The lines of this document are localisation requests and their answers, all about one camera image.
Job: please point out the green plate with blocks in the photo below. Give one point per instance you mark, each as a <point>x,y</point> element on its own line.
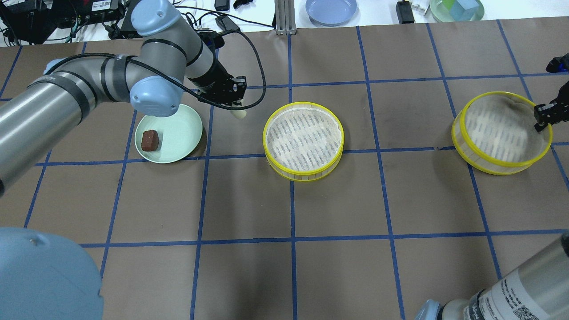
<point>456,10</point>

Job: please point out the white steamed bun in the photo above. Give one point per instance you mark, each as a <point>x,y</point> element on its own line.
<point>239,112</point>

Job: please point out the black power adapter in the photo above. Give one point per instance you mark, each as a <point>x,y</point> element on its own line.
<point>404,12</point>

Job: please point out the brown bun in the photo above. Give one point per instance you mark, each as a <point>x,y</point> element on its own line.
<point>149,141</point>

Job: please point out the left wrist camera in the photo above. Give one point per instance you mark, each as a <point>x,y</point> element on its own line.
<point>212,39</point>

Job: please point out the pale green plate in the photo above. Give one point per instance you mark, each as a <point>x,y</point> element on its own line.
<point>178,135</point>

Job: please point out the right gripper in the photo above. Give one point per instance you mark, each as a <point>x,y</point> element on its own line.
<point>546,114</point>

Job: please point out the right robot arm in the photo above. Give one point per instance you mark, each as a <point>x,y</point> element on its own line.
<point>535,290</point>

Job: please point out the blue plate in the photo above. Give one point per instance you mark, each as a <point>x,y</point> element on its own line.
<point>331,12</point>

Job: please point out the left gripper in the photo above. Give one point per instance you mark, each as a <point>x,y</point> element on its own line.
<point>213,78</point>

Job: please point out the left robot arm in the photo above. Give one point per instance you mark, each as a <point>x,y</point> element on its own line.
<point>64,140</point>

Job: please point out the aluminium frame post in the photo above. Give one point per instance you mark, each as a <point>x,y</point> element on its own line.
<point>285,17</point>

